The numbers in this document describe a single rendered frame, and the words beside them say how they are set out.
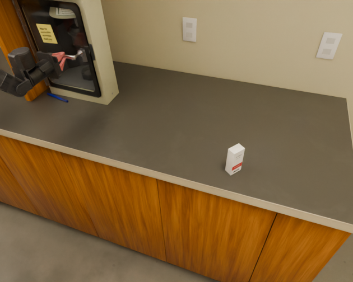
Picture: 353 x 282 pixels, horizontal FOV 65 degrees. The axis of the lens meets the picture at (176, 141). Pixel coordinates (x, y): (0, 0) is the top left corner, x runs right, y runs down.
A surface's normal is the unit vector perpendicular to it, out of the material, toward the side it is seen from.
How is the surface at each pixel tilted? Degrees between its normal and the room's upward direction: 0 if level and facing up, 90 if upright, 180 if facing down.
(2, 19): 90
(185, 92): 0
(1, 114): 0
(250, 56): 90
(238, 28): 90
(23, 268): 0
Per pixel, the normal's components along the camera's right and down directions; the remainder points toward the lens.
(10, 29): 0.94, 0.22
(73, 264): -0.03, -0.73
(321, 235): -0.35, 0.65
